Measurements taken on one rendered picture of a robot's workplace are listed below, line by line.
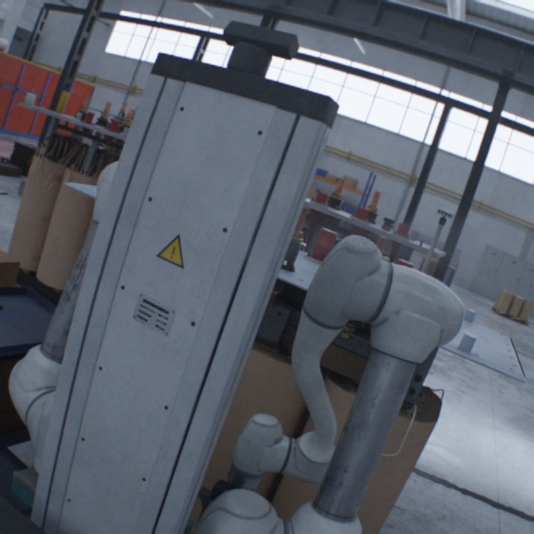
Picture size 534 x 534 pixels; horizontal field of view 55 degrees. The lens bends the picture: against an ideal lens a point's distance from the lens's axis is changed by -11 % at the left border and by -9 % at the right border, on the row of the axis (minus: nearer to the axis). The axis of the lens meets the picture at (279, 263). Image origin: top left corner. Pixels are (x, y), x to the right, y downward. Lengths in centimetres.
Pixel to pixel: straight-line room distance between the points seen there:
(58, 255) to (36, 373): 311
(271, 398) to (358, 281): 88
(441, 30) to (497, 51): 107
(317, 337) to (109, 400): 44
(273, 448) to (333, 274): 54
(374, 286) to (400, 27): 945
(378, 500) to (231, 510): 84
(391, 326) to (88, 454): 66
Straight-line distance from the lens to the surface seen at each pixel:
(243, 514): 116
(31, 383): 148
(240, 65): 93
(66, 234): 449
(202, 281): 92
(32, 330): 197
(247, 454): 144
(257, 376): 186
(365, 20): 1057
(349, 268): 106
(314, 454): 143
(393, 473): 187
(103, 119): 506
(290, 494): 199
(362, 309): 110
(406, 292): 110
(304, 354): 120
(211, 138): 93
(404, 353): 112
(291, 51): 95
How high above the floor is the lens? 164
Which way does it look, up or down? 9 degrees down
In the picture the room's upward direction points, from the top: 20 degrees clockwise
